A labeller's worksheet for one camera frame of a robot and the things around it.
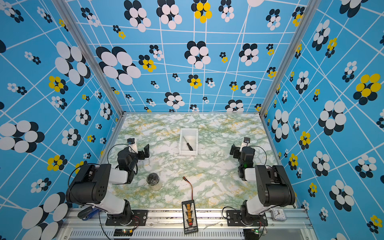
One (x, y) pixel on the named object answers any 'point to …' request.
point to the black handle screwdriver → (189, 147)
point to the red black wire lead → (191, 186)
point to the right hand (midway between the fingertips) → (243, 145)
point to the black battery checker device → (190, 217)
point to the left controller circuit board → (123, 232)
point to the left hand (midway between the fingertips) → (142, 144)
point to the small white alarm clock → (279, 214)
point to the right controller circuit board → (251, 234)
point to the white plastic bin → (190, 136)
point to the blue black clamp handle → (87, 213)
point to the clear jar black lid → (153, 180)
